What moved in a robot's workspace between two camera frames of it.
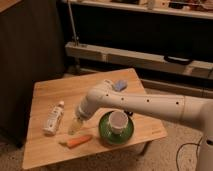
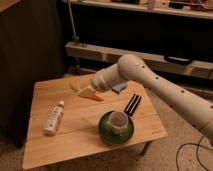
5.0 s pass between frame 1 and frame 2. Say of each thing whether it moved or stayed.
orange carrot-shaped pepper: moved
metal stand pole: stayed
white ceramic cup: stayed
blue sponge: stayed
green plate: stayed
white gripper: moved
